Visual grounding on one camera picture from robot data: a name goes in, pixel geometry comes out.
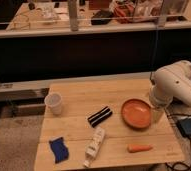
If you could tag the blue cloth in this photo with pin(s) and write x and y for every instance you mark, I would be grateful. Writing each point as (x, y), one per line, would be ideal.
(59, 149)

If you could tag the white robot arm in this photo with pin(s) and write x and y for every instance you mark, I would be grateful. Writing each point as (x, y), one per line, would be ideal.
(171, 81)

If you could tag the black white striped object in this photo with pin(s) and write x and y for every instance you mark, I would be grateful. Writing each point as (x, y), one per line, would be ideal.
(99, 116)

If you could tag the white plastic bottle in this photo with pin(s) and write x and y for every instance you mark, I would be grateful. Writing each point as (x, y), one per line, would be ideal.
(94, 146)

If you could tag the orange bowl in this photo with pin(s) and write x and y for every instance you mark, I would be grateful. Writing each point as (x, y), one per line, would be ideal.
(136, 113)

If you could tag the grey metal post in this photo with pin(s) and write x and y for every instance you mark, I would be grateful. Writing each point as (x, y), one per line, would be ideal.
(72, 9)

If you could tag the black power box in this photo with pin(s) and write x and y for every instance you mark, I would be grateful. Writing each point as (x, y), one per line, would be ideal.
(184, 126)

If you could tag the orange red bag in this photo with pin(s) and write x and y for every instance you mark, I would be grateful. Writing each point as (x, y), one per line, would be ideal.
(124, 13)

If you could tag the orange carrot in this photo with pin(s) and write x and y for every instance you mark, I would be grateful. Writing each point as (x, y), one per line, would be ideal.
(132, 148)

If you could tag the black bag on bench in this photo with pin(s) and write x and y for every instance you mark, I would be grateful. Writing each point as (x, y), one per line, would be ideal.
(101, 17)

